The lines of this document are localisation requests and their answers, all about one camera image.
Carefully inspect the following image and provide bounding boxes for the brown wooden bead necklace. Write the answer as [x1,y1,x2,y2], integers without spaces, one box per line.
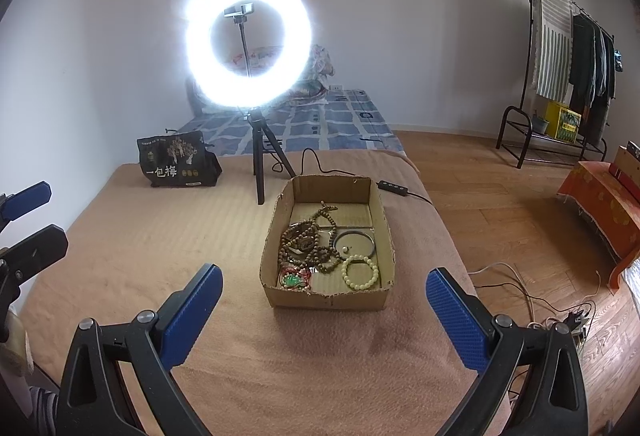
[277,201,343,275]

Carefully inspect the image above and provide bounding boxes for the cardboard box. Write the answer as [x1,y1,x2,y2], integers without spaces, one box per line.
[259,174,396,311]

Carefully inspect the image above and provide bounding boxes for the black tripod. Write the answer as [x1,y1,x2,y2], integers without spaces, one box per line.
[223,3,297,205]

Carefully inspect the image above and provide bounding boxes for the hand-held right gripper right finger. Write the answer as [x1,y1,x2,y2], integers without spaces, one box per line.
[425,267,590,436]

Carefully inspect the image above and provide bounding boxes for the black power cable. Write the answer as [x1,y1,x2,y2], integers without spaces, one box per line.
[270,147,434,207]

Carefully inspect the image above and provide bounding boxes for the dark hanging clothes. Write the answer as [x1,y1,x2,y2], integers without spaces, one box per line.
[567,13,617,144]

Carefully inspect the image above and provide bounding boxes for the black snack bag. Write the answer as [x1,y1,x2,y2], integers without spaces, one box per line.
[136,131,223,189]

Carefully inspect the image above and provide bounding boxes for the dark thin bangle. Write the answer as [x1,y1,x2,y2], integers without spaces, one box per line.
[332,228,376,261]

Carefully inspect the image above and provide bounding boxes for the striped cloth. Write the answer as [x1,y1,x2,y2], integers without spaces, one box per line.
[531,0,576,100]

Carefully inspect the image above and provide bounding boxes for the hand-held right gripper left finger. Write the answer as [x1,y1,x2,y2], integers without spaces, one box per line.
[52,263,224,436]

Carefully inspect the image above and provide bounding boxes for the green jade pendant red cord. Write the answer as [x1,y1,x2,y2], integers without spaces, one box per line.
[279,266,316,291]

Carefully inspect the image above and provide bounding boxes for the floral pillow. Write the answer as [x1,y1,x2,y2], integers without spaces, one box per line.
[230,43,337,104]

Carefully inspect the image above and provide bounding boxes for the power strip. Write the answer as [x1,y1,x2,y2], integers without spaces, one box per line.
[550,311,588,352]

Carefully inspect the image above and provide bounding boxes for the pale yellow bead bracelet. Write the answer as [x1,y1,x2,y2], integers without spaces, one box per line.
[341,254,381,289]

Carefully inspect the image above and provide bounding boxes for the white ring light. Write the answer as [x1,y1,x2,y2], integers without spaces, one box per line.
[175,0,316,109]

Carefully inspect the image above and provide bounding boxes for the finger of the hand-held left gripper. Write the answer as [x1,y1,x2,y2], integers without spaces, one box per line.
[0,181,53,233]
[0,224,69,299]

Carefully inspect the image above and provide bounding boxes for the white floor cable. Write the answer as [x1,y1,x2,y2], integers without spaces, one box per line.
[467,262,536,317]

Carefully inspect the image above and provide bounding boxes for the blue patterned bedsheet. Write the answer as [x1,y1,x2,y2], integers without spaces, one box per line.
[177,88,406,159]

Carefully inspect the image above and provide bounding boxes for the orange floral cloth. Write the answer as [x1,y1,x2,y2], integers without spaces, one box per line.
[556,160,640,294]

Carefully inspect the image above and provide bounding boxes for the black clothes rack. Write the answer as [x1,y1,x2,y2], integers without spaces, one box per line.
[496,0,616,169]

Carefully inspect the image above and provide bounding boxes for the yellow box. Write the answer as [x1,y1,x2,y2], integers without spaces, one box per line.
[544,100,582,139]

